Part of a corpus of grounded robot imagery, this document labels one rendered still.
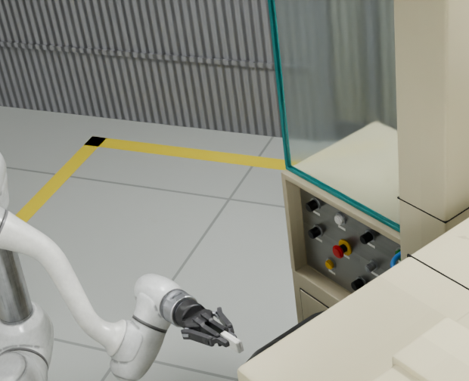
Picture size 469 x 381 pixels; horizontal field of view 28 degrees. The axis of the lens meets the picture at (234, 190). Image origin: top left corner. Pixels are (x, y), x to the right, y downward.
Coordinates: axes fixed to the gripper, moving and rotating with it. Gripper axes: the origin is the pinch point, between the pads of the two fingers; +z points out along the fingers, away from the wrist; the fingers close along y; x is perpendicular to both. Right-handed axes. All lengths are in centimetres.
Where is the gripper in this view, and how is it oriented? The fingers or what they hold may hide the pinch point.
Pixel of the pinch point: (231, 342)
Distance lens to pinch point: 232.4
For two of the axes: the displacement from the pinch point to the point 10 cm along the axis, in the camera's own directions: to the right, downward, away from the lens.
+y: 7.8, -4.3, 4.5
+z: 5.8, 2.5, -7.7
